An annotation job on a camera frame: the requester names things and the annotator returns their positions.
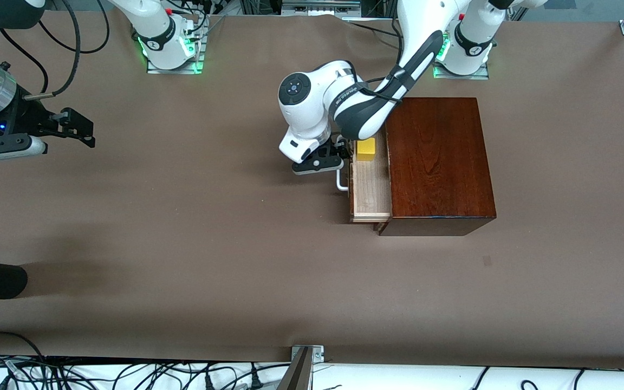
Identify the yellow cube block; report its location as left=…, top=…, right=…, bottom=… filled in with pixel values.
left=356, top=138, right=377, bottom=162

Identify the wooden drawer with white handle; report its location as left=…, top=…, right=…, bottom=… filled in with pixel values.
left=335, top=135, right=393, bottom=224

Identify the dark brown wooden cabinet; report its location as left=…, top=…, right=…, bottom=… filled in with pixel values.
left=374, top=97, right=497, bottom=237

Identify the brown table cover sheet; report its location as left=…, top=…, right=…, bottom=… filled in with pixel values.
left=0, top=11, right=624, bottom=370

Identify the grey equipment box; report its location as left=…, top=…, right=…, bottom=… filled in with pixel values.
left=281, top=0, right=363, bottom=16

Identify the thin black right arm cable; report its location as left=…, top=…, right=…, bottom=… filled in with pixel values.
left=0, top=27, right=48, bottom=94

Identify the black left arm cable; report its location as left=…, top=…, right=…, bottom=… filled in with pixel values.
left=354, top=19, right=406, bottom=105

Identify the black looping cable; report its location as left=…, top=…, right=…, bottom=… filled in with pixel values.
left=37, top=0, right=110, bottom=54

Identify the black cable with metal plug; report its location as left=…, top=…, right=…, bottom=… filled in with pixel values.
left=24, top=0, right=81, bottom=101

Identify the long black table cable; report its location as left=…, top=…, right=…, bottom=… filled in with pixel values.
left=343, top=19, right=400, bottom=37

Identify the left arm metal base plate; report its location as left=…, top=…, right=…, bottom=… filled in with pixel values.
left=433, top=61, right=490, bottom=80

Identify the silver mounting bracket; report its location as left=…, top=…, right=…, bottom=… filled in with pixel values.
left=290, top=345, right=324, bottom=363

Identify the large black cable loop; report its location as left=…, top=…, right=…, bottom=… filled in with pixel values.
left=0, top=331, right=47, bottom=361

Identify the dark slanted mount beam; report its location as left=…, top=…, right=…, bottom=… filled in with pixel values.
left=276, top=347, right=314, bottom=390

